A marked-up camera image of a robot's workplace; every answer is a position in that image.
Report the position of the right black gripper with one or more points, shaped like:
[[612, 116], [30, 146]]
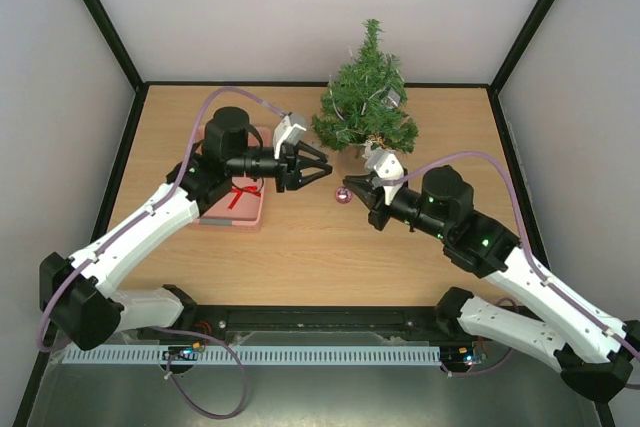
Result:
[[379, 203]]

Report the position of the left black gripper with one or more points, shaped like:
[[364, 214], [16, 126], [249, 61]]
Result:
[[291, 164]]

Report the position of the pink bauble ornament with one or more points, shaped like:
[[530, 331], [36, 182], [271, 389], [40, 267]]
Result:
[[343, 195]]

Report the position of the silver reindeer ornament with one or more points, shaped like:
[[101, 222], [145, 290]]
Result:
[[372, 144]]

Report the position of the pink plastic basket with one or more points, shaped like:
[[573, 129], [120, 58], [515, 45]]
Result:
[[241, 208]]

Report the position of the small green christmas tree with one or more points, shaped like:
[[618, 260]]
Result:
[[349, 159]]

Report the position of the clear led string lights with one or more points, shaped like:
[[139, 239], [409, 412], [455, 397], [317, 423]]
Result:
[[352, 108]]

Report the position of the silver gift box ornament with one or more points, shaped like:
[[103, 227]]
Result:
[[392, 99]]

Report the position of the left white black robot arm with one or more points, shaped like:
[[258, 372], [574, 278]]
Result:
[[80, 294]]

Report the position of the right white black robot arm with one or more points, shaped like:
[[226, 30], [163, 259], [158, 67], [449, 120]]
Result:
[[591, 351]]

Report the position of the red ribbon bow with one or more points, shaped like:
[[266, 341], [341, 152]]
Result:
[[239, 192]]

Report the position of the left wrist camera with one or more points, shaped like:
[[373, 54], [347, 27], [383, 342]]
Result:
[[289, 132]]

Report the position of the black frame rail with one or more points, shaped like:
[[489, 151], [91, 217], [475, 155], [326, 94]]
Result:
[[408, 323]]

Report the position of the light blue cable duct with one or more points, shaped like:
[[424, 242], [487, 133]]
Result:
[[257, 355]]

